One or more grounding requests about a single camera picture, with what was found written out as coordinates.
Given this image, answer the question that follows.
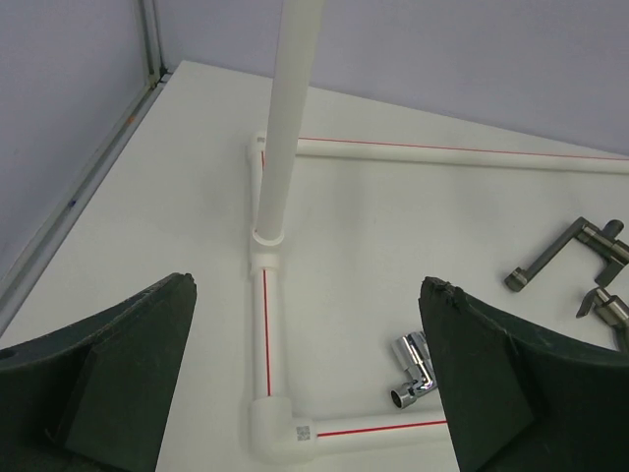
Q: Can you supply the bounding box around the white PVC pipe frame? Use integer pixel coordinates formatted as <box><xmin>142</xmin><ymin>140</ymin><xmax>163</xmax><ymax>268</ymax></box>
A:
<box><xmin>248</xmin><ymin>1</ymin><xmax>628</xmax><ymax>465</ymax></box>

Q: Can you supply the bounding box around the dark bronze faucet handle piece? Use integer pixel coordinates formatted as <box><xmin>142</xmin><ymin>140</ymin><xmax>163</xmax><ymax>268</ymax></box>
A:
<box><xmin>576</xmin><ymin>287</ymin><xmax>628</xmax><ymax>354</ymax></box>

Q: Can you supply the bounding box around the dark bronze long faucet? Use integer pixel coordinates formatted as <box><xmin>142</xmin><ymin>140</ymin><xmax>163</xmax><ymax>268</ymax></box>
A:
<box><xmin>503</xmin><ymin>216</ymin><xmax>629</xmax><ymax>292</ymax></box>

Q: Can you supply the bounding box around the aluminium frame post left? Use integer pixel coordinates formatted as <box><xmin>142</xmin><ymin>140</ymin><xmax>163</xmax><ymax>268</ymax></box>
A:
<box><xmin>1</xmin><ymin>1</ymin><xmax>165</xmax><ymax>325</ymax></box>

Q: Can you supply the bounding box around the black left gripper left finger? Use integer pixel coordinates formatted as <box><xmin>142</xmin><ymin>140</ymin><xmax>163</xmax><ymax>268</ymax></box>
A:
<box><xmin>1</xmin><ymin>273</ymin><xmax>198</xmax><ymax>471</ymax></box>

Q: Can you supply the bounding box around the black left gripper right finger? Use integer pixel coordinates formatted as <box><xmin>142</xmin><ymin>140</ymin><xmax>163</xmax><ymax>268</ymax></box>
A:
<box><xmin>419</xmin><ymin>277</ymin><xmax>628</xmax><ymax>471</ymax></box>

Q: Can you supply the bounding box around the chrome water faucet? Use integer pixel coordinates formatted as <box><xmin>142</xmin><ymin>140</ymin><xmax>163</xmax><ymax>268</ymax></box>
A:
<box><xmin>390</xmin><ymin>331</ymin><xmax>437</xmax><ymax>409</ymax></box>

